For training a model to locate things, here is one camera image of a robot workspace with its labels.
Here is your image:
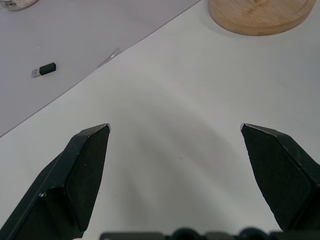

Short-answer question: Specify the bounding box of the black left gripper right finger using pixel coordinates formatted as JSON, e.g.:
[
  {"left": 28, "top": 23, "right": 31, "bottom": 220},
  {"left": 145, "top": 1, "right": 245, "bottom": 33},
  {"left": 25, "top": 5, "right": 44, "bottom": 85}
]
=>
[{"left": 239, "top": 122, "right": 320, "bottom": 233}]

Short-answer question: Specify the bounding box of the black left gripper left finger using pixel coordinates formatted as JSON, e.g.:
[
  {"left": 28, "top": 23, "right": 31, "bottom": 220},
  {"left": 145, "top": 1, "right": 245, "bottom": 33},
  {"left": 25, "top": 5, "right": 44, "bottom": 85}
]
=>
[{"left": 0, "top": 123, "right": 111, "bottom": 240}]

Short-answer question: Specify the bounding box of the round wooden board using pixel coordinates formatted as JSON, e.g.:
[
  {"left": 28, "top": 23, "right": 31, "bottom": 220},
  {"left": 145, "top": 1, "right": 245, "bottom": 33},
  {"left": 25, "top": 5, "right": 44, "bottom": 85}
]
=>
[{"left": 208, "top": 0, "right": 317, "bottom": 37}]

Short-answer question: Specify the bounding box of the black USB dongle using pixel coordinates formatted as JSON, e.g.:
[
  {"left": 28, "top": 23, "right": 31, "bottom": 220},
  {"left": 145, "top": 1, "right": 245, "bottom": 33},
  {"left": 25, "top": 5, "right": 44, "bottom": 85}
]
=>
[{"left": 31, "top": 61, "right": 57, "bottom": 79}]

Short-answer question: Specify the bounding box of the clear tape strip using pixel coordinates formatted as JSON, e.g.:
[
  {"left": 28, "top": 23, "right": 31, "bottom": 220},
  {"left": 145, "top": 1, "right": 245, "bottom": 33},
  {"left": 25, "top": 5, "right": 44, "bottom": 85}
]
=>
[{"left": 98, "top": 47, "right": 123, "bottom": 68}]

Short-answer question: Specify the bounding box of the clear glass jar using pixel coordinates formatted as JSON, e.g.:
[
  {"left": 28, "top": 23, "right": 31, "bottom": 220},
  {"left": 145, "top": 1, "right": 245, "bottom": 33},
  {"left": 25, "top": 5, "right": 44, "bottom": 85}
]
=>
[{"left": 0, "top": 0, "right": 39, "bottom": 12}]

